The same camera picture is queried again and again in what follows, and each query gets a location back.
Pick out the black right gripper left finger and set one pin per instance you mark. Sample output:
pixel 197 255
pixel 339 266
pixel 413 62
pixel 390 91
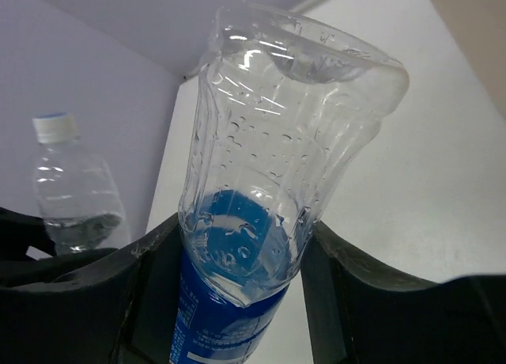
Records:
pixel 102 306

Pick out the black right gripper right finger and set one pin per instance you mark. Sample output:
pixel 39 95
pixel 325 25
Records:
pixel 361 310

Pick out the clear unlabelled plastic bottle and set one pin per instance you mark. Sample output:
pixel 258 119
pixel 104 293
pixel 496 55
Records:
pixel 75 191

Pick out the blue label plastic bottle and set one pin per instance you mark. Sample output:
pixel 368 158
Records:
pixel 284 105

